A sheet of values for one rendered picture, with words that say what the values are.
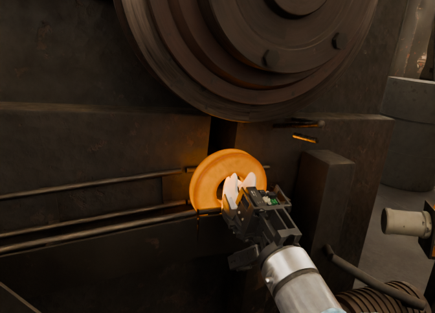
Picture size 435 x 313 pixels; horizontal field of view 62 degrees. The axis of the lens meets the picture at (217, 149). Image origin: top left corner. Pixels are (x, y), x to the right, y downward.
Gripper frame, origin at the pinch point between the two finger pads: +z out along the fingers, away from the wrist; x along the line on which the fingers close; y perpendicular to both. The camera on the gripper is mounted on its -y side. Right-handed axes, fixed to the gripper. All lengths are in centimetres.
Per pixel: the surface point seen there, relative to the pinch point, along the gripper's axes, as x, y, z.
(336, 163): -21.9, 6.0, -2.1
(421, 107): -229, -47, 128
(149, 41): 18.2, 25.0, 4.3
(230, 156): 1.3, 6.2, 0.8
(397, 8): -45, 33, 23
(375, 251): -129, -91, 39
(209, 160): 4.9, 4.6, 1.8
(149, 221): 16.6, -3.2, -4.7
